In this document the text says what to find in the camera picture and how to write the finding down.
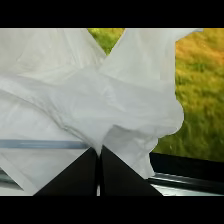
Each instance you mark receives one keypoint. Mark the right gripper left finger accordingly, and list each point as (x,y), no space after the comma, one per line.
(78,176)

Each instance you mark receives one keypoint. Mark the white long-sleeved shirt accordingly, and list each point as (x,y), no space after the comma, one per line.
(100,93)

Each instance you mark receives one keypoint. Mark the silver frame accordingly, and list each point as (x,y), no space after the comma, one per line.
(180,192)

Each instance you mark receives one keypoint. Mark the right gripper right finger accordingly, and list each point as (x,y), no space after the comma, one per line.
(121,176)

